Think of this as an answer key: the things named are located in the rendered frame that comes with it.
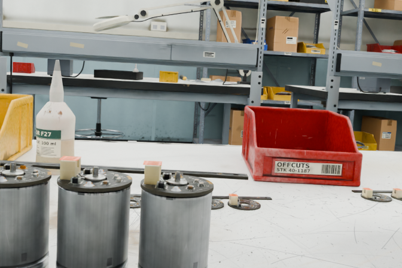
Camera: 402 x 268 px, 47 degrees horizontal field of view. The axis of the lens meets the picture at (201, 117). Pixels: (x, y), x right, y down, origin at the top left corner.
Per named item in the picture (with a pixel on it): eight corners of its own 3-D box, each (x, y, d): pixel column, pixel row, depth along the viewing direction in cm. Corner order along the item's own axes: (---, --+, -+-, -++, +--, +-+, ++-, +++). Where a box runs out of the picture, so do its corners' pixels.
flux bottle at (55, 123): (33, 167, 43) (35, 58, 42) (70, 166, 44) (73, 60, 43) (36, 176, 40) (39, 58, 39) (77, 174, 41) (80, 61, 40)
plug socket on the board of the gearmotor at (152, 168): (166, 185, 15) (167, 166, 15) (140, 184, 15) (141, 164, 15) (168, 180, 16) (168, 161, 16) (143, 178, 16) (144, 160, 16)
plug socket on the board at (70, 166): (82, 181, 15) (82, 161, 15) (56, 179, 15) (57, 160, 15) (88, 175, 16) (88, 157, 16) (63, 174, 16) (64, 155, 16)
